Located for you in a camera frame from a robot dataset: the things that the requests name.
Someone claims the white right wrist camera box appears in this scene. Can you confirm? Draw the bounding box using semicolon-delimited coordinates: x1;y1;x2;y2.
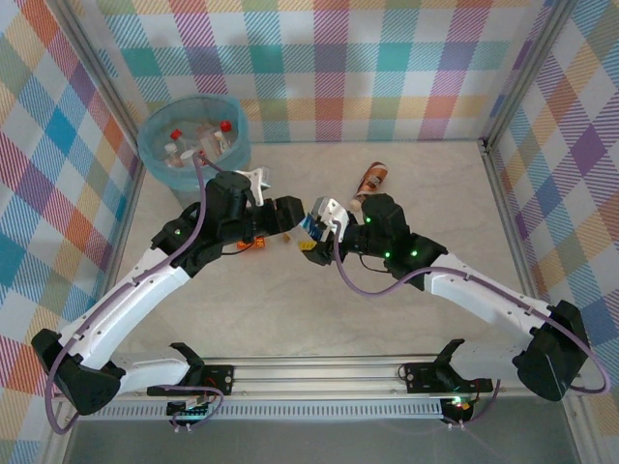
311;196;350;233

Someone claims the brown drink bottle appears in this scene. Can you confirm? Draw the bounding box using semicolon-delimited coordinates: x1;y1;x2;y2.
351;161;391;210

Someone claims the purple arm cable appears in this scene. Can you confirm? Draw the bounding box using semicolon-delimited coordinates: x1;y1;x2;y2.
45;150;226;435
332;221;611;429

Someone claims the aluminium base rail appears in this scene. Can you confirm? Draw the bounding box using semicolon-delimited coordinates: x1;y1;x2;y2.
52;356;589;402

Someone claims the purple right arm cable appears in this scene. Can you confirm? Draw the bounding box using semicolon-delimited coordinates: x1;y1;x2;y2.
332;221;611;429

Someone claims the aluminium frame post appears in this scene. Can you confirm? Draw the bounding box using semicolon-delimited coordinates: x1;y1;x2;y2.
481;0;579;151
56;0;146;165

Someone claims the aluminium side rail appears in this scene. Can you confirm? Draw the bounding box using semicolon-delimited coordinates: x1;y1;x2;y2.
94;159;146;315
481;139;545;315

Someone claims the grey slotted cable duct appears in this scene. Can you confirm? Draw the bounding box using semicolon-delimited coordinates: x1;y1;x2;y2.
76;404;444;421

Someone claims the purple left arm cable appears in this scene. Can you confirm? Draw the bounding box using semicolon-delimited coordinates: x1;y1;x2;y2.
45;150;226;435

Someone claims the small circuit board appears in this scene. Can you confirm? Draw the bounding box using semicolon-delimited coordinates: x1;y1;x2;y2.
440;394;474;413
165;398;214;418

